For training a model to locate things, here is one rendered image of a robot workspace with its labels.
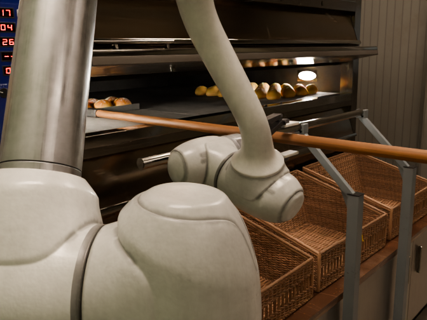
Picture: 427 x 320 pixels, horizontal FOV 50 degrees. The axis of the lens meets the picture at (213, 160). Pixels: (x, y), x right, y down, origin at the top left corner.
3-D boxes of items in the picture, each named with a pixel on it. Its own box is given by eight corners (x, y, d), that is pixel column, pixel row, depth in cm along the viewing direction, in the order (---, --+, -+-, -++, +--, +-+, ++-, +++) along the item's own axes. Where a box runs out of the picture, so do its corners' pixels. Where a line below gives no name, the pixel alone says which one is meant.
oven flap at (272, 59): (93, 65, 123) (58, 79, 137) (378, 54, 250) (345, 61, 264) (91, 56, 123) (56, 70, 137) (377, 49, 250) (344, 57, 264)
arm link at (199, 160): (204, 167, 111) (246, 190, 103) (155, 181, 100) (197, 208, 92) (211, 126, 106) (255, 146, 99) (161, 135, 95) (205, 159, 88)
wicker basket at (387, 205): (298, 218, 238) (299, 166, 232) (351, 192, 278) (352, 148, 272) (391, 242, 205) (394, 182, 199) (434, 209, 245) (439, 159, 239)
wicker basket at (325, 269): (219, 256, 195) (218, 193, 189) (295, 220, 234) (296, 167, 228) (319, 295, 162) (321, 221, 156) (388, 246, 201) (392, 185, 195)
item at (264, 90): (191, 95, 276) (191, 86, 275) (242, 89, 310) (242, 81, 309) (274, 100, 235) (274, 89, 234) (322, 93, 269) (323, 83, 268)
